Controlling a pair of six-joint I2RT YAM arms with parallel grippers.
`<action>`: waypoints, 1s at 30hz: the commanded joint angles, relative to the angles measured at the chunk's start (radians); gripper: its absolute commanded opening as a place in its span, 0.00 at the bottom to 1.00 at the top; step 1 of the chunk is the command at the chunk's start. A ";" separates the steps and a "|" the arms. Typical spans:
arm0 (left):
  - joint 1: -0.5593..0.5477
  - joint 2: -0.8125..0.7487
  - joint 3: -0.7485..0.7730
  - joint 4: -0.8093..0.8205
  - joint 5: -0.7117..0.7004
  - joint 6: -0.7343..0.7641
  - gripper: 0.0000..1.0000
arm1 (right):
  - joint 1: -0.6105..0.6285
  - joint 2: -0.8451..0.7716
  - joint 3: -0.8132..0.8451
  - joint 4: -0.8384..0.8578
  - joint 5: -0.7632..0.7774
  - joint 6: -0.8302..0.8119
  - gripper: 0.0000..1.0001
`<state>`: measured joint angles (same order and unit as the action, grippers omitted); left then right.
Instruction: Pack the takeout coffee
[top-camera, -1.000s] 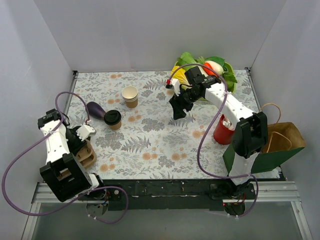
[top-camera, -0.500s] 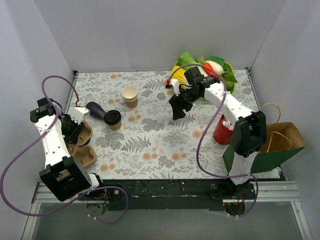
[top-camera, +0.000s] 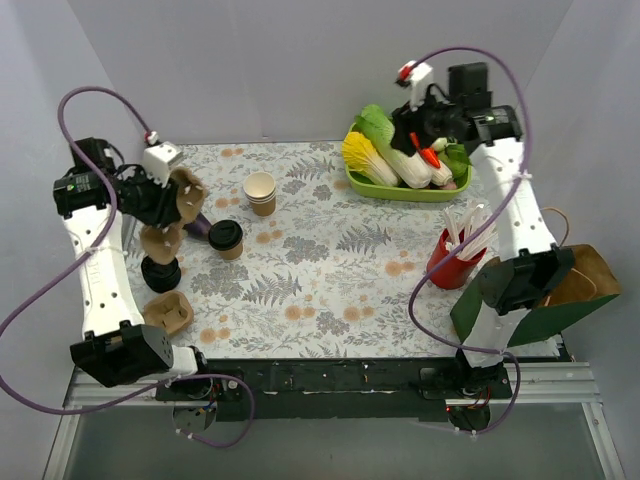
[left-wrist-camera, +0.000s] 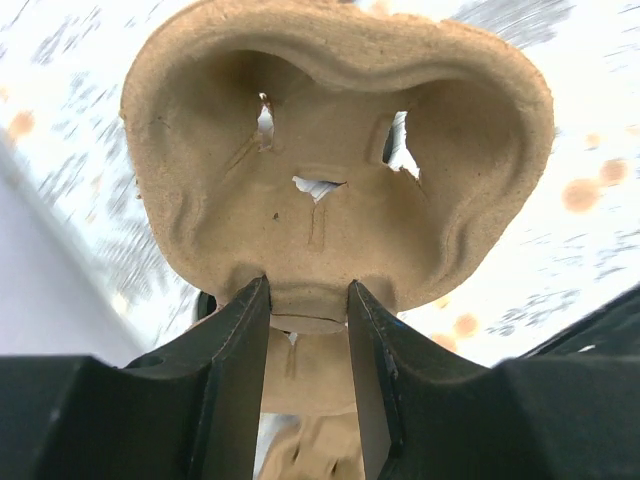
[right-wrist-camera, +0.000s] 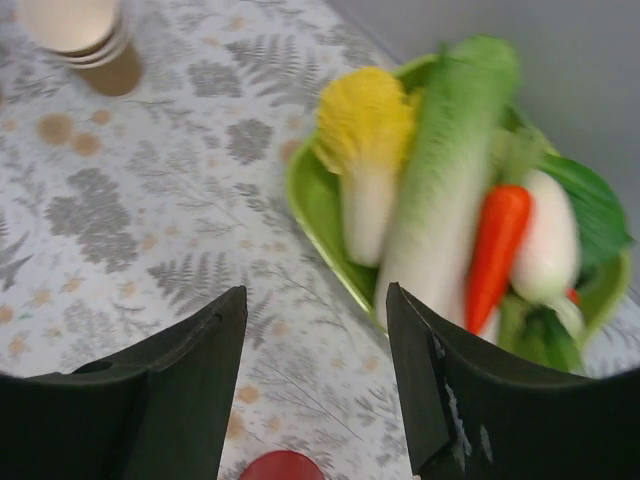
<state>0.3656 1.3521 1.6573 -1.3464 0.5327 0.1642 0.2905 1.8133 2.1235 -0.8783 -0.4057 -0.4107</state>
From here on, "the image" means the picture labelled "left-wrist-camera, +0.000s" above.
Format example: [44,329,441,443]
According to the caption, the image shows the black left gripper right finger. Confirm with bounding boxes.
[347,282,639,479]

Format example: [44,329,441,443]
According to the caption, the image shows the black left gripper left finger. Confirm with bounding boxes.
[1,277,270,479]

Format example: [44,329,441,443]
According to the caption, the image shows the floral patterned table mat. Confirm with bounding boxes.
[1,1,639,365]

